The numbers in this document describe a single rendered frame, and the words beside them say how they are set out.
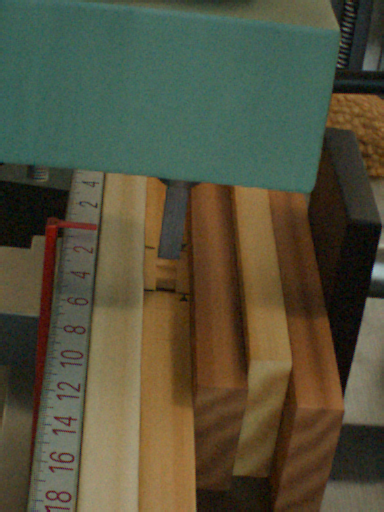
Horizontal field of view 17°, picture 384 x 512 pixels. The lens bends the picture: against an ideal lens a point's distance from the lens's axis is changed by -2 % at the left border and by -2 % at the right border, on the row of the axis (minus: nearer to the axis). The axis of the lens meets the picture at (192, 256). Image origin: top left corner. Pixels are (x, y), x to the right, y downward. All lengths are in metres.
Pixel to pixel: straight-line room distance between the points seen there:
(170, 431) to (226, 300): 0.08
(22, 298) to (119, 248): 0.16
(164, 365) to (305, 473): 0.07
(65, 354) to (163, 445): 0.05
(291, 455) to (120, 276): 0.11
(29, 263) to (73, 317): 0.25
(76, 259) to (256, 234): 0.08
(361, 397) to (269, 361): 0.10
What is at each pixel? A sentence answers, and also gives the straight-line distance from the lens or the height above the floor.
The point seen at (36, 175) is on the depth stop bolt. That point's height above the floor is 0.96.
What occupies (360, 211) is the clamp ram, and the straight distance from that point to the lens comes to 0.52.
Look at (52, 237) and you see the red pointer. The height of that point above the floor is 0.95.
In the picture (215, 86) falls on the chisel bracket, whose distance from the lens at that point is 0.49.
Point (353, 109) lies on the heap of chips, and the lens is 0.79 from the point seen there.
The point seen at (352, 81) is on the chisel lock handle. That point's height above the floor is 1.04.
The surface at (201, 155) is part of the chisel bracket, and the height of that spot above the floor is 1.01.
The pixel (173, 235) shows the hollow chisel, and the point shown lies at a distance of 0.55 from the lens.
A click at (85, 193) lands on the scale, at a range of 0.58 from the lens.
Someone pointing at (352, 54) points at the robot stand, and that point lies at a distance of 1.41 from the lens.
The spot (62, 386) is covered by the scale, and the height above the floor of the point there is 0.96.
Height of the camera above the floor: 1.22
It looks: 29 degrees down
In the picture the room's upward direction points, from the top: 8 degrees clockwise
